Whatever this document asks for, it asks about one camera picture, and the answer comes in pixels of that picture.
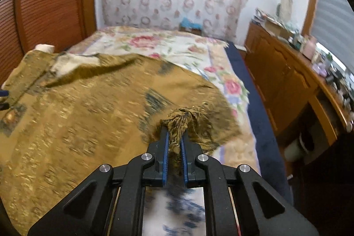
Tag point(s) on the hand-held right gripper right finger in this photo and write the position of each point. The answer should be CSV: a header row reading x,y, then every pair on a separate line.
x,y
183,161

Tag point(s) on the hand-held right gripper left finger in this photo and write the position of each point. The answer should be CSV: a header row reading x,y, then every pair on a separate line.
x,y
166,158

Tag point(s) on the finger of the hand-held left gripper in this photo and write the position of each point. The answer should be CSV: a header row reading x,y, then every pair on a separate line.
x,y
3,106
2,93

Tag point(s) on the golden brown patterned garment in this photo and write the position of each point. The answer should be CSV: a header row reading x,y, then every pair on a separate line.
x,y
96,114

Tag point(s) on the beige folded cloth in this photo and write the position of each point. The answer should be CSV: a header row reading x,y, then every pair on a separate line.
x,y
44,48

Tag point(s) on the navy mattress side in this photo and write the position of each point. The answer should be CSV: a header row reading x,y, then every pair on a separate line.
x,y
265,125

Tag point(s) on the wooden slatted wardrobe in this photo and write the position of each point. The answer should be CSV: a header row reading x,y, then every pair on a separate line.
x,y
49,3

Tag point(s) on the white round bin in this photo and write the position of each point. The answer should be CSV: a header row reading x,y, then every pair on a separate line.
x,y
293,150

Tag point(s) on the floral bed blanket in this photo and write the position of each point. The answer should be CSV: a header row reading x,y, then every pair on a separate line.
x,y
166,45

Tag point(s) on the wooden sideboard cabinet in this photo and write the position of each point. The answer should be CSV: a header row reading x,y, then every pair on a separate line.
x,y
282,67

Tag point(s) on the blue box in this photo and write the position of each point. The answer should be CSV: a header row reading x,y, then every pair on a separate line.
x,y
189,23

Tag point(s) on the clutter of small items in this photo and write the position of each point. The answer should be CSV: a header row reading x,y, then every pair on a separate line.
x,y
309,48

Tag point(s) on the grey window blinds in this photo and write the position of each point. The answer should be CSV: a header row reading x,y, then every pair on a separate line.
x,y
332,17

